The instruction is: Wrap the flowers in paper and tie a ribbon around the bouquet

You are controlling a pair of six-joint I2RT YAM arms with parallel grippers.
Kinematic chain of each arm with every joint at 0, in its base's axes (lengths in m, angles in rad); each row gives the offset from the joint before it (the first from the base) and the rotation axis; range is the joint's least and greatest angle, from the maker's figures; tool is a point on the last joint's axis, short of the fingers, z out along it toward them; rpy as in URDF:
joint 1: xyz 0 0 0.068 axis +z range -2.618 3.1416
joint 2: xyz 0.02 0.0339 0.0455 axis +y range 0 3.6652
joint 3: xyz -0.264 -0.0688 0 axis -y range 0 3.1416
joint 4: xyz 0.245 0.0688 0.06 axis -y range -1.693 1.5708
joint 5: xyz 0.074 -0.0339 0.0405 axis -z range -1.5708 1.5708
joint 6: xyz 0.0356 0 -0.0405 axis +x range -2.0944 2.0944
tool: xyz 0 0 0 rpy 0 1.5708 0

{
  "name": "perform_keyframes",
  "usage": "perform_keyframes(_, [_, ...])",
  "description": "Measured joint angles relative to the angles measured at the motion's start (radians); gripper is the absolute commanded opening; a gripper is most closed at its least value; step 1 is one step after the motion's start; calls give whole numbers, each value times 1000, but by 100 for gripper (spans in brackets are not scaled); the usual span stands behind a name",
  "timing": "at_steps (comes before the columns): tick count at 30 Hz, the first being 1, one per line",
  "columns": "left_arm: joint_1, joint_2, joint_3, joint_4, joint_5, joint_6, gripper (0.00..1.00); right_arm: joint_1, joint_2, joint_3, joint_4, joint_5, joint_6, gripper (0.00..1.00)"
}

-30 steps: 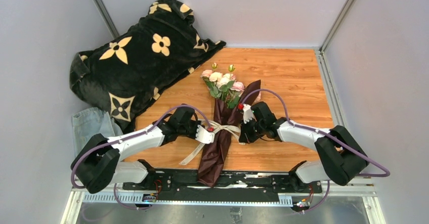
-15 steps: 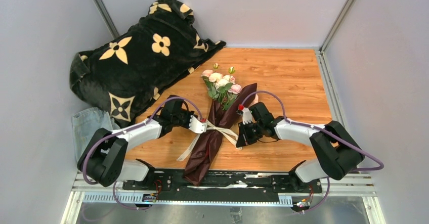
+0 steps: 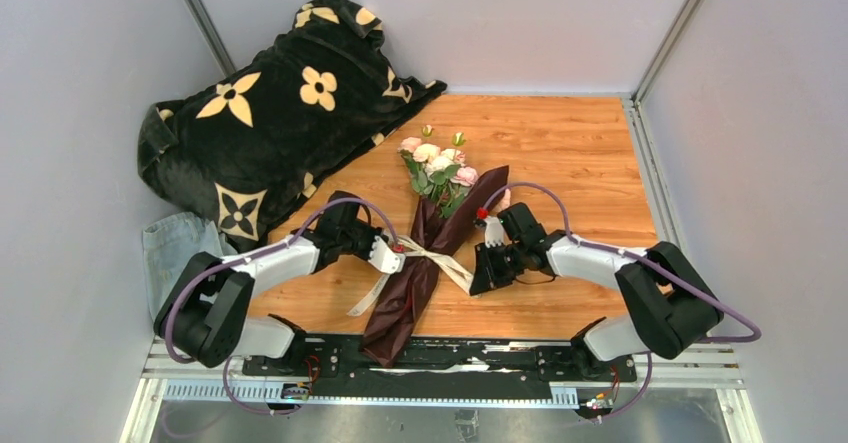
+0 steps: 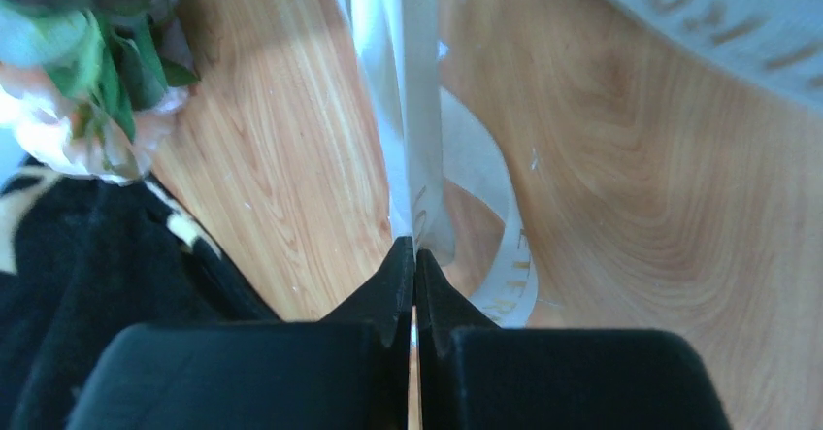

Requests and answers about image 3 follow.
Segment dark red wrapping paper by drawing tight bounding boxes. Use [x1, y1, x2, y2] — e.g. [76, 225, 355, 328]
[360, 166, 510, 368]

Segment cream ribbon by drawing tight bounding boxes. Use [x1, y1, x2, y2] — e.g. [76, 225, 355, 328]
[347, 235, 473, 317]

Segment pink fake flower stem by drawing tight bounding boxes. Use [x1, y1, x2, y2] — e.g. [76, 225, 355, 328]
[440, 166, 512, 218]
[398, 124, 440, 163]

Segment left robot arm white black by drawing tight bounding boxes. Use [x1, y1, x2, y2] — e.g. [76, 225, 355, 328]
[153, 192, 405, 368]

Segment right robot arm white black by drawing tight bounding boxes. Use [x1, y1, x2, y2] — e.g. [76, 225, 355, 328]
[470, 203, 724, 379]

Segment black blanket cream flowers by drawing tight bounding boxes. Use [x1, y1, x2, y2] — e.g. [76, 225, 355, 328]
[137, 0, 447, 252]

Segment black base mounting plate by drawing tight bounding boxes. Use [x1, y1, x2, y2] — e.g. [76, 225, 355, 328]
[242, 333, 637, 400]

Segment light blue denim cloth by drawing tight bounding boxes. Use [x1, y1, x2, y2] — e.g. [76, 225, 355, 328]
[142, 212, 237, 321]

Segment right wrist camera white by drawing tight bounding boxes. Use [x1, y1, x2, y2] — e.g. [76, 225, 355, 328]
[483, 215, 506, 248]

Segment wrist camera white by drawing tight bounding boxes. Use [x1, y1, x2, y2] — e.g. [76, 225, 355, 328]
[367, 235, 405, 274]
[483, 215, 506, 248]

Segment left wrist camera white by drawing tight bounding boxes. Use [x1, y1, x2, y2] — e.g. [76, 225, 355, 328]
[367, 235, 405, 274]

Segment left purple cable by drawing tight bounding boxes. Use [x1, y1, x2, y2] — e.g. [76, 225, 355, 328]
[162, 196, 407, 417]

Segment purple cable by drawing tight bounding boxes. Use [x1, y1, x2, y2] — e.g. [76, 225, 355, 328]
[475, 182, 763, 421]
[162, 196, 407, 417]

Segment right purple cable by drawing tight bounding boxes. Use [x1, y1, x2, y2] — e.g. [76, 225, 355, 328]
[475, 182, 763, 421]

